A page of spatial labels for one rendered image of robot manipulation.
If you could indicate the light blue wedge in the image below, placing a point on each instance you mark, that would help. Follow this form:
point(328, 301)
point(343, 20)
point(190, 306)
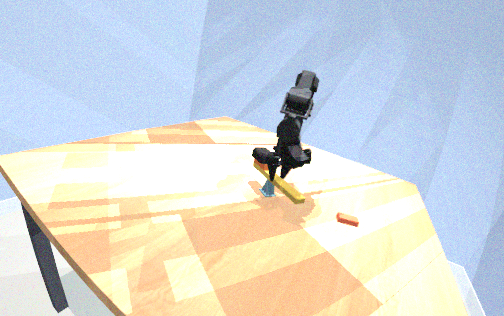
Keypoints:
point(268, 189)

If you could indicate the yellow bar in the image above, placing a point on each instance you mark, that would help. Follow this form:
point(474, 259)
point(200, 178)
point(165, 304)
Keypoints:
point(281, 184)

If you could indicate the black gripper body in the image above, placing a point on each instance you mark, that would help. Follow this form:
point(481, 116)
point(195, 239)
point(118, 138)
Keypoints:
point(264, 156)

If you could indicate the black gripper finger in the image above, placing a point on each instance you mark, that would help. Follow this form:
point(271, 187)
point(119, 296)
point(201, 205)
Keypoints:
point(285, 169)
point(272, 170)

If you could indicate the orange rectangular bar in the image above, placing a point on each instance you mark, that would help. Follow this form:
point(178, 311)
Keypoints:
point(347, 219)

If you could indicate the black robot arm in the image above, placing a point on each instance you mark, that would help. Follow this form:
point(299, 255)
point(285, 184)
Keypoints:
point(297, 102)

